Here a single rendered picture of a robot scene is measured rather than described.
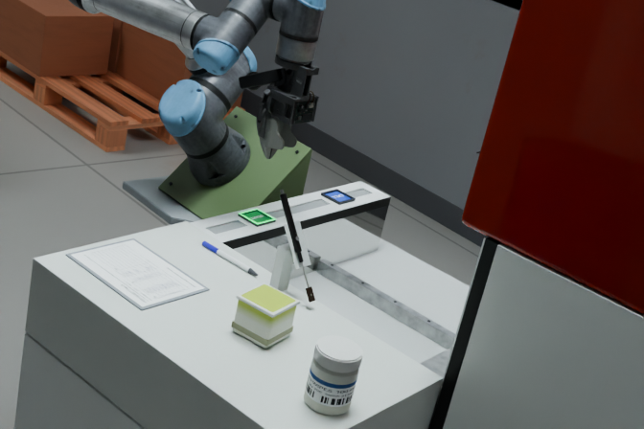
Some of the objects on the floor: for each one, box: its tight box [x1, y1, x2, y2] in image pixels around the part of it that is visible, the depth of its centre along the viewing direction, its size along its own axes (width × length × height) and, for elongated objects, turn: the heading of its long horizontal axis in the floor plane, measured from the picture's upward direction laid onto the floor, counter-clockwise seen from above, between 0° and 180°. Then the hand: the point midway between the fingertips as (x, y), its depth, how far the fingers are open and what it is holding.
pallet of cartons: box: [0, 0, 245, 152], centre depth 538 cm, size 128×88×47 cm
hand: (266, 150), depth 202 cm, fingers closed
